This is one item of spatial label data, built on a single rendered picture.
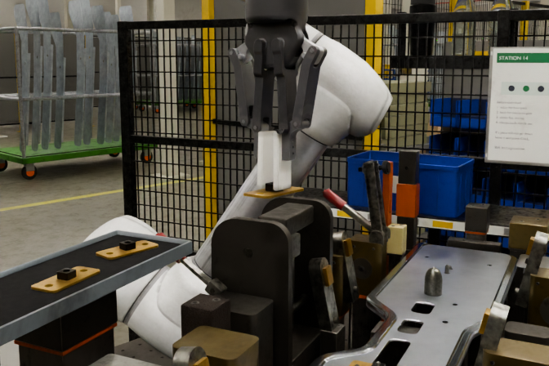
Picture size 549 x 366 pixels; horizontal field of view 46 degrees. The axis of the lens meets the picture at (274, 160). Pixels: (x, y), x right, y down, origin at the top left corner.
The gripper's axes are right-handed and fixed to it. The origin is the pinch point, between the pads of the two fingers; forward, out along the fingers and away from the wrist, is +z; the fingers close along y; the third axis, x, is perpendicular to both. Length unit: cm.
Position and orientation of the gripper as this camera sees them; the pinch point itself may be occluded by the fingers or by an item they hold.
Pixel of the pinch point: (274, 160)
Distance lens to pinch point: 79.5
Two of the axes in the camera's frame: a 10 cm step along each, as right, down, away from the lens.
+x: 5.7, -0.8, 8.2
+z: -0.1, 9.9, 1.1
